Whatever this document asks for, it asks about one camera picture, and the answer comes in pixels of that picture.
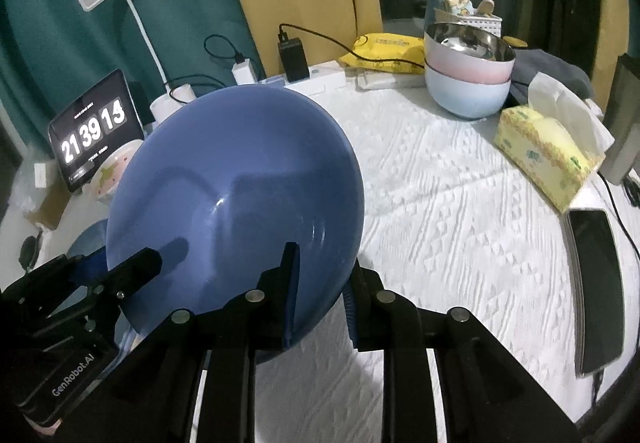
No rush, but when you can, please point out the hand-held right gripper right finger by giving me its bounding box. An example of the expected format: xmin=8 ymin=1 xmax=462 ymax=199
xmin=344 ymin=260 xmax=583 ymax=443

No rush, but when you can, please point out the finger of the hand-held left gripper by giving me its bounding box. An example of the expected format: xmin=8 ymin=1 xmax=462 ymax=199
xmin=92 ymin=247 xmax=164 ymax=311
xmin=47 ymin=252 xmax=109 ymax=286

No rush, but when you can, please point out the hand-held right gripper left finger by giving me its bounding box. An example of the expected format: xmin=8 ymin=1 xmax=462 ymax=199
xmin=87 ymin=243 xmax=301 ymax=443

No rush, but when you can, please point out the large blue plate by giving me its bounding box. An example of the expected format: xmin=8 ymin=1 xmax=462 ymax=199
xmin=66 ymin=218 xmax=110 ymax=260

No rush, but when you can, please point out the pink strawberry bowl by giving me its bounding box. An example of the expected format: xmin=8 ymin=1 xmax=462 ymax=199
xmin=91 ymin=138 xmax=147 ymax=204

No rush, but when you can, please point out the large blue bowl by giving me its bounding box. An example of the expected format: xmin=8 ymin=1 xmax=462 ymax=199
xmin=106 ymin=85 xmax=365 ymax=365

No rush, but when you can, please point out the black round object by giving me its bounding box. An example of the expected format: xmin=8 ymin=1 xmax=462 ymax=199
xmin=17 ymin=233 xmax=44 ymax=271

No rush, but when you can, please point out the cardboard box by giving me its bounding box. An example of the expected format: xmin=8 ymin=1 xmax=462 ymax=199
xmin=22 ymin=168 xmax=71 ymax=230

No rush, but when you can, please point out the white textured tablecloth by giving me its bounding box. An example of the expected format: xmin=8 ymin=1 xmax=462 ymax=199
xmin=65 ymin=72 xmax=627 ymax=443

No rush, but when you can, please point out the tablet with clock display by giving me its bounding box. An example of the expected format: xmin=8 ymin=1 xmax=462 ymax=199
xmin=48 ymin=69 xmax=143 ymax=194

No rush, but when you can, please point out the teal curtain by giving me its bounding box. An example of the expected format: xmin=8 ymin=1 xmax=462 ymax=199
xmin=0 ymin=0 xmax=266 ymax=164

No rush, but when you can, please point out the white charger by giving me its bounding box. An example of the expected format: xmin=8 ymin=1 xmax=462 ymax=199
xmin=231 ymin=57 xmax=256 ymax=84

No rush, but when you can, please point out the black phone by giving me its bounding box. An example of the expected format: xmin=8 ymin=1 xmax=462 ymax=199
xmin=566 ymin=209 xmax=627 ymax=378

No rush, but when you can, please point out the white paper packet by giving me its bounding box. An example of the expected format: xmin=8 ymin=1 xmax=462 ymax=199
xmin=356 ymin=70 xmax=427 ymax=92

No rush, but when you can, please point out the white power strip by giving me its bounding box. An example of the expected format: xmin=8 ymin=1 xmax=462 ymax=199
xmin=259 ymin=64 xmax=347 ymax=96

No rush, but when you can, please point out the yellow tissue box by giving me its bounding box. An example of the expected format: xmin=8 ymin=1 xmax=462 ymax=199
xmin=494 ymin=73 xmax=616 ymax=214

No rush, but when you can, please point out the black charger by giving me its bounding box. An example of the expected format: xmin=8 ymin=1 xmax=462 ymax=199
xmin=277 ymin=37 xmax=309 ymax=84

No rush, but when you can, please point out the yellow wipes packet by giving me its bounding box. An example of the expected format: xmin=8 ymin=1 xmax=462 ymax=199
xmin=339 ymin=33 xmax=427 ymax=74

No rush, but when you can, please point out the pale pink bowl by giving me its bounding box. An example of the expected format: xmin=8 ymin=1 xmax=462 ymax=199
xmin=424 ymin=30 xmax=516 ymax=84

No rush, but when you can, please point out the steel bowl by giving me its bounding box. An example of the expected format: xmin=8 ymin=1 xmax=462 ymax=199
xmin=425 ymin=22 xmax=516 ymax=64

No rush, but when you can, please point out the grey cloth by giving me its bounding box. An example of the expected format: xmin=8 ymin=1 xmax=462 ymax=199
xmin=509 ymin=47 xmax=595 ymax=100

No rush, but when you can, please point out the white basket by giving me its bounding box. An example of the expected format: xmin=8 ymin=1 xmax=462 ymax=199
xmin=435 ymin=0 xmax=504 ymax=36

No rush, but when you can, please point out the dark monitor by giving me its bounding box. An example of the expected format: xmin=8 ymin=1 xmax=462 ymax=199
xmin=602 ymin=54 xmax=640 ymax=186

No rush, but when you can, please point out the black lamp cable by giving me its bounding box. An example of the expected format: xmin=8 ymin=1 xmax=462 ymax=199
xmin=167 ymin=75 xmax=236 ymax=104

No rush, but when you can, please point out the black charger cable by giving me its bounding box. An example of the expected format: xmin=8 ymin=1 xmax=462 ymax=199
xmin=279 ymin=23 xmax=362 ymax=56
xmin=204 ymin=34 xmax=246 ymax=66

